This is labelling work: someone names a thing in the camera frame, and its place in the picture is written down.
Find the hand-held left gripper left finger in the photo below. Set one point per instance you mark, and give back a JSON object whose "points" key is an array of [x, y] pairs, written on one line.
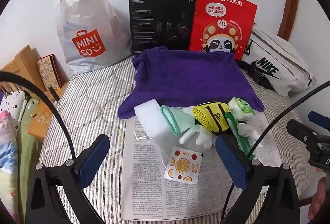
{"points": [[92, 162]]}

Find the white plastic shopping bag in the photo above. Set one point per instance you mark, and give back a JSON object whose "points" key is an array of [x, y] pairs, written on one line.
{"points": [[90, 20]]}

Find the wooden rack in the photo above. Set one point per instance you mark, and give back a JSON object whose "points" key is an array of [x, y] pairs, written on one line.
{"points": [[23, 64]]}

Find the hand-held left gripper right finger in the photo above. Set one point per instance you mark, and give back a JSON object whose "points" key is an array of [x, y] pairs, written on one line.
{"points": [[232, 162]]}

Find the purple towel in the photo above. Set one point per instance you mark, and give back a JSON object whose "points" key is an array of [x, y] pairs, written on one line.
{"points": [[185, 77]]}

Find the yellow mesh pouch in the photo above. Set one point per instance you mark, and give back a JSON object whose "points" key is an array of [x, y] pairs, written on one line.
{"points": [[206, 113]]}

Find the long green packet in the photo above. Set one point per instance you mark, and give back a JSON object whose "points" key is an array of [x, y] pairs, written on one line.
{"points": [[241, 140]]}

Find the red paper bag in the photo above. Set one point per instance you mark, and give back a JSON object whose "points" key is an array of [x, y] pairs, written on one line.
{"points": [[206, 22]]}

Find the black headset box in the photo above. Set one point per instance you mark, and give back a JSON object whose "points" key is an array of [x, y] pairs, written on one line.
{"points": [[159, 22]]}

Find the striped bed sheet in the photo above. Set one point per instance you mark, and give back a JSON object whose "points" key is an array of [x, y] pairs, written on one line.
{"points": [[90, 110]]}

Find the white waist bag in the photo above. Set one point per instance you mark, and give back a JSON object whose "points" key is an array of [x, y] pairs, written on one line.
{"points": [[281, 58]]}

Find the newspaper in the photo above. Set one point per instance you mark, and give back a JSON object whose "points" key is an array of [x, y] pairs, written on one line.
{"points": [[147, 187]]}

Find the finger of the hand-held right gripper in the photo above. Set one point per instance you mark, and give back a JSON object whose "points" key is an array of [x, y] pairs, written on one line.
{"points": [[301, 131], [318, 118]]}

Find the green tissue pack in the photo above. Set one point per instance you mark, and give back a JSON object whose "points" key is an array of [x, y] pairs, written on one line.
{"points": [[241, 109]]}

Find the clear plastic wrap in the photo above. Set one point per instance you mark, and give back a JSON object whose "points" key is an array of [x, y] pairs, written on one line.
{"points": [[159, 146]]}

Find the white sponge block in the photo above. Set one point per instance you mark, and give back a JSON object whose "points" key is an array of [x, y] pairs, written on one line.
{"points": [[148, 113]]}

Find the floral pillows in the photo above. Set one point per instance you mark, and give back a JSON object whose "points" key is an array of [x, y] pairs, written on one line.
{"points": [[7, 149]]}

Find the mint green sock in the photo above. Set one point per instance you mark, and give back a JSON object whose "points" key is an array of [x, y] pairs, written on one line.
{"points": [[178, 118]]}

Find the person's right hand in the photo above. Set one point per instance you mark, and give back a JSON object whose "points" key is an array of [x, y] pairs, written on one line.
{"points": [[318, 200]]}

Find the wooden door frame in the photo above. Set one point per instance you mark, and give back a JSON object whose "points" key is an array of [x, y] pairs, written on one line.
{"points": [[290, 7]]}

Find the fruit print wipe packet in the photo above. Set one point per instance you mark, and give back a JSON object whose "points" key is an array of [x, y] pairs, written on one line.
{"points": [[181, 164]]}

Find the green blanket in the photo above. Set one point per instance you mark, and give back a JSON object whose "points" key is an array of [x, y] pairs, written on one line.
{"points": [[27, 146]]}

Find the patterned book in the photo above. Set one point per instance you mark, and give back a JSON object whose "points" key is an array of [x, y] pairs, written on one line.
{"points": [[49, 71]]}

